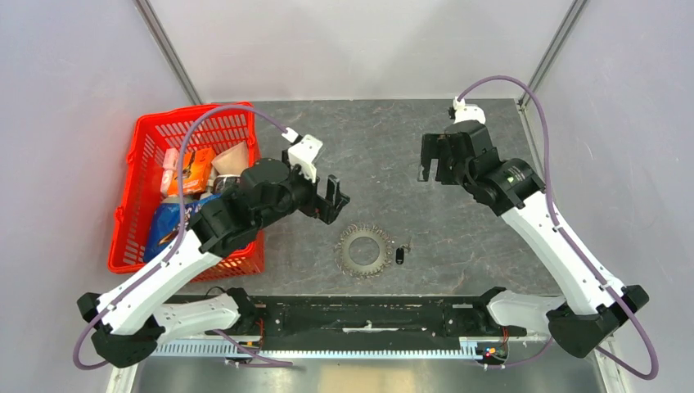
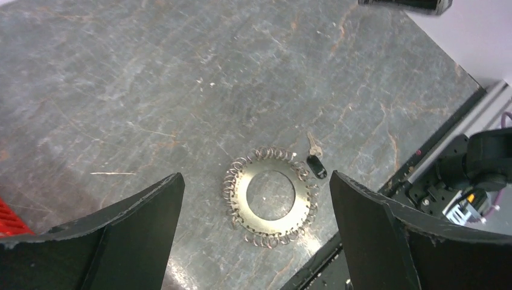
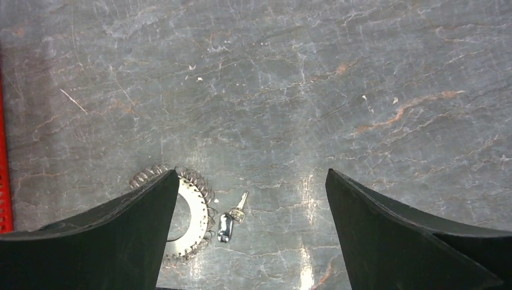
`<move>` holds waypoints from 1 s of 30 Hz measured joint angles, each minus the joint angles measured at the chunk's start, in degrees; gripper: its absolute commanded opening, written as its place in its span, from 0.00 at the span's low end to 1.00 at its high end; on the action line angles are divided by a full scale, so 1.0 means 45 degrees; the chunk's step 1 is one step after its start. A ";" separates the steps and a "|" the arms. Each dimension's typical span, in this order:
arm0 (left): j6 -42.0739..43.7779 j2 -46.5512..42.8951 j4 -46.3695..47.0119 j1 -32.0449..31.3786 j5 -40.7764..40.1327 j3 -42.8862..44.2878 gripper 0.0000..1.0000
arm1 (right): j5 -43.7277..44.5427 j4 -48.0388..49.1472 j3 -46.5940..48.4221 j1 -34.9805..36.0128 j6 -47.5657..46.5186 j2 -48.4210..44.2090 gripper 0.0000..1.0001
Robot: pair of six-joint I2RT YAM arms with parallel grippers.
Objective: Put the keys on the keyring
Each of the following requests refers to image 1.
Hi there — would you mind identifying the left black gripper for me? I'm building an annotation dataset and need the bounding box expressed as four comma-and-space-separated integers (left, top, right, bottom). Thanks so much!
256, 150, 351, 230

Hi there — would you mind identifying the large ring of keyrings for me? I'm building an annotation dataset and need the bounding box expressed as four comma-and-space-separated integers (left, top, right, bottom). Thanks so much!
334, 224, 395, 280

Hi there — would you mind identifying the small black key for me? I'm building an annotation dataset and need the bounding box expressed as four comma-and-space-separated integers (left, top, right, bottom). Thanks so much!
395, 245, 411, 265

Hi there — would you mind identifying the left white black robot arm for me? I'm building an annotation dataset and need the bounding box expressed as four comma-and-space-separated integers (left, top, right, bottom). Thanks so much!
77, 159, 350, 368

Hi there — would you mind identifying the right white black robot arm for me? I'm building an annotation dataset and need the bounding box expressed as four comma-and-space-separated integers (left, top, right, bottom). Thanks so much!
419, 120, 649, 358

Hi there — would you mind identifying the orange snack box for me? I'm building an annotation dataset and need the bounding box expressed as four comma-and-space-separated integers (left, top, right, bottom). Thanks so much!
167, 147, 216, 197

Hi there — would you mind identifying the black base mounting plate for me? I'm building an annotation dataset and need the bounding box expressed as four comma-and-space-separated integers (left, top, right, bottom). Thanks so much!
162, 287, 528, 353

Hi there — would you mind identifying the pink white small packet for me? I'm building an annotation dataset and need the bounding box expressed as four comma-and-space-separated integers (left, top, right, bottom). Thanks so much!
160, 148, 178, 197

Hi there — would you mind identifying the blue Doritos chip bag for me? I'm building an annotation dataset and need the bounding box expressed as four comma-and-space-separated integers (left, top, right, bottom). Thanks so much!
143, 194, 220, 263

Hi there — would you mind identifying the red plastic basket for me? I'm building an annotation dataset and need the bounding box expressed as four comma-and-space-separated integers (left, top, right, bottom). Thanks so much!
107, 102, 261, 274

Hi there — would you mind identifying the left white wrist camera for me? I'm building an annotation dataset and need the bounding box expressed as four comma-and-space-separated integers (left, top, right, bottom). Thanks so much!
282, 127, 323, 183

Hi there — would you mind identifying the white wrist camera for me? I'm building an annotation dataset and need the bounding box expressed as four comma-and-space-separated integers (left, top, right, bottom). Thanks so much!
448, 97, 486, 124
282, 127, 323, 183

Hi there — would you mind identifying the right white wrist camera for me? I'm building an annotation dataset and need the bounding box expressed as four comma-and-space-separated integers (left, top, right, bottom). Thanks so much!
448, 97, 486, 124

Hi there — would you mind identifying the right aluminium frame post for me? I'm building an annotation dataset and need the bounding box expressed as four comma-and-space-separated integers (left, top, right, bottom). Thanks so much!
528, 0, 589, 93

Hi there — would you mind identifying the aluminium frame post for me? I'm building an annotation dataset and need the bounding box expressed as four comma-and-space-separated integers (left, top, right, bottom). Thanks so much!
133, 0, 204, 105
528, 0, 589, 93

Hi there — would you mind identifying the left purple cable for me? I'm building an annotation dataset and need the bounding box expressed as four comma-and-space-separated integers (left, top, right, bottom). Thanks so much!
72, 104, 296, 372

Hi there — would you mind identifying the white slotted cable duct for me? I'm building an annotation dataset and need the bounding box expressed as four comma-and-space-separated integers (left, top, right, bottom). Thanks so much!
151, 338, 483, 360

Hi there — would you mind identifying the left aluminium frame post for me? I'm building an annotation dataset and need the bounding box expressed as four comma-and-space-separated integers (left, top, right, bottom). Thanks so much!
133, 0, 204, 105

